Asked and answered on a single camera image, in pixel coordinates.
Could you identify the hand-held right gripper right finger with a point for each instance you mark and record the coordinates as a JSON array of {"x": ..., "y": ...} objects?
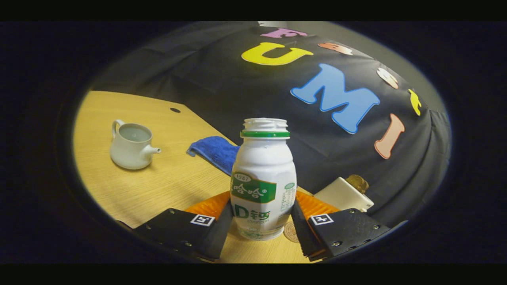
[{"x": 303, "y": 233}]

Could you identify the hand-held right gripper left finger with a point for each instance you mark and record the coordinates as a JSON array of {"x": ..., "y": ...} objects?
[{"x": 220, "y": 233}]

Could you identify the round brown coaster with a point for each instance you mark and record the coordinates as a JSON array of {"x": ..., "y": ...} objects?
[{"x": 289, "y": 233}]

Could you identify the white water bottle green label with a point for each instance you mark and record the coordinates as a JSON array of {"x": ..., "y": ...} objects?
[{"x": 263, "y": 166}]

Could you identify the white toaster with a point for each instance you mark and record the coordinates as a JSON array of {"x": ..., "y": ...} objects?
[{"x": 340, "y": 194}]

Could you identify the brown bread slice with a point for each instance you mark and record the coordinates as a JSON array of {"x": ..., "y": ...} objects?
[{"x": 358, "y": 183}]

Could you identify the blue towel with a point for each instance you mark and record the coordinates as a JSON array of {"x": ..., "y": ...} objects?
[{"x": 214, "y": 152}]

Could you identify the black backdrop cloth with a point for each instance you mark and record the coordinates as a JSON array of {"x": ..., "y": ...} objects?
[{"x": 198, "y": 79}]

